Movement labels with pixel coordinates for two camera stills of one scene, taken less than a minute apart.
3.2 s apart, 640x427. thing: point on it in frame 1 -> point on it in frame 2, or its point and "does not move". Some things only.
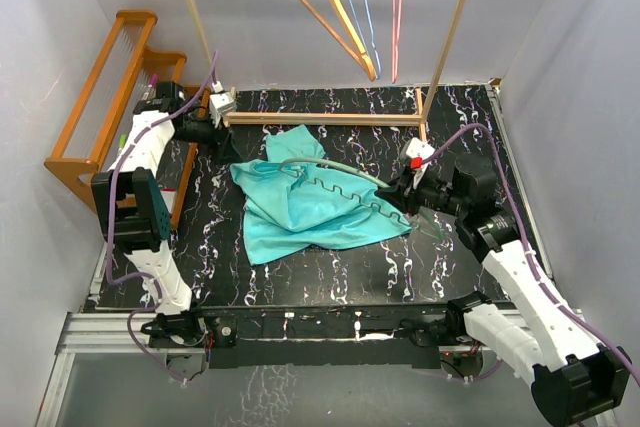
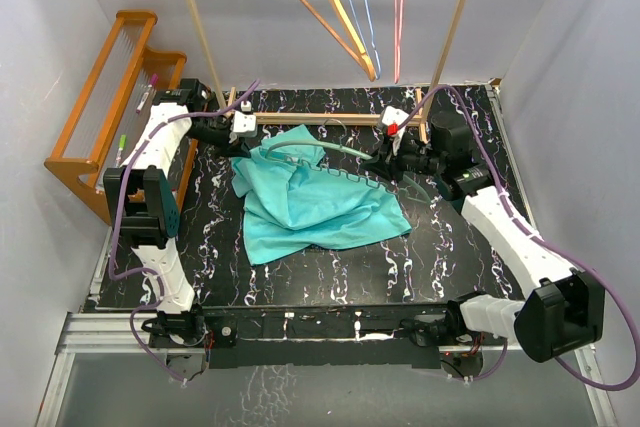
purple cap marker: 148,94 does not move
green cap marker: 122,142 does not move
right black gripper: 403,194 -> 383,165
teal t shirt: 296,201 does not move
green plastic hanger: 284,162 -> 337,146
